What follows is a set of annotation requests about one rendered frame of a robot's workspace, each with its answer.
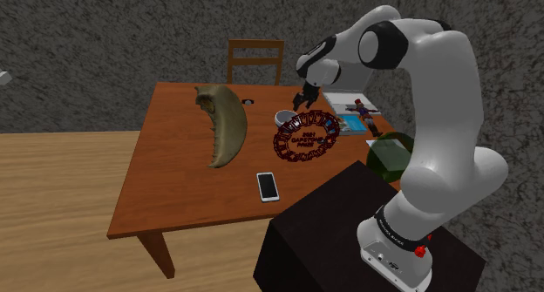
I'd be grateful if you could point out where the dark red lettered ring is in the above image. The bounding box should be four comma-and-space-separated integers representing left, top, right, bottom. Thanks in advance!
272, 110, 341, 163

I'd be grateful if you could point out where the brown wooden table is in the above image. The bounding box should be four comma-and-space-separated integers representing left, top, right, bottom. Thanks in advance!
106, 81, 403, 281

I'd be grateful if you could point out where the white bowl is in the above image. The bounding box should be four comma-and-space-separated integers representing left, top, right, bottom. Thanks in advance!
274, 109, 299, 129

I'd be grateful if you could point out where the red blue nutcracker figure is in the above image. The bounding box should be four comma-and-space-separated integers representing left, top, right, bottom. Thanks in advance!
345, 98, 384, 139

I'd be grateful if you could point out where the olive claw-shaped figure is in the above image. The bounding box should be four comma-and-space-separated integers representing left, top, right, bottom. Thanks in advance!
194, 84, 248, 169

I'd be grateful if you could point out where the green translucent round bowl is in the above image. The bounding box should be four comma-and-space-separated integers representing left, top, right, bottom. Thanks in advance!
366, 131, 416, 184

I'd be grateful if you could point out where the dark robot stand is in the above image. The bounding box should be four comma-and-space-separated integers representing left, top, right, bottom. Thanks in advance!
253, 160, 486, 292

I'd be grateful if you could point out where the white smartphone with black screen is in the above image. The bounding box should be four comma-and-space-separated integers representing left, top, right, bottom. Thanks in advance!
255, 171, 281, 203

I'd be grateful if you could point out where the blue book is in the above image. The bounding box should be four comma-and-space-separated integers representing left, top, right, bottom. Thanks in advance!
337, 113, 368, 137

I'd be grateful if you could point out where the brown wooden chair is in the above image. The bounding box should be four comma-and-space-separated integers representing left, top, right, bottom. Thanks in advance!
226, 38, 285, 87

